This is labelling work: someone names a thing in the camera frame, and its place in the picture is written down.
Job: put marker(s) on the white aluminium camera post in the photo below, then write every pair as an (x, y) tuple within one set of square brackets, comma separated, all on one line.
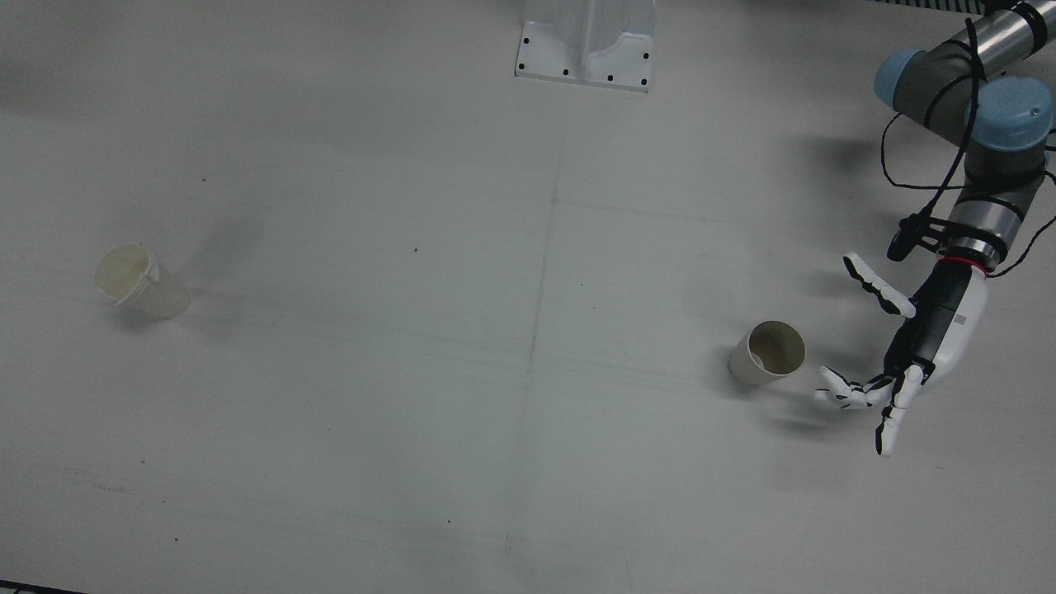
[(590, 41)]

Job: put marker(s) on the beige paper cup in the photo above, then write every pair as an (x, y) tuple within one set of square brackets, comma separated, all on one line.
[(763, 363)]

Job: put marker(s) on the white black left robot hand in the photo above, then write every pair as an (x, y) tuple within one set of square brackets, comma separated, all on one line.
[(949, 322)]

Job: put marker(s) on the white paper cup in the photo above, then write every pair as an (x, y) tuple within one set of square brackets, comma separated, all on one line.
[(161, 293)]

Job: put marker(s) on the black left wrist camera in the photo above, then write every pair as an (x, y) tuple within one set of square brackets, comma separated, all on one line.
[(903, 239)]

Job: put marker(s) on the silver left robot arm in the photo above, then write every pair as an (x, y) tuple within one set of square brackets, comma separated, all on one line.
[(1011, 115)]

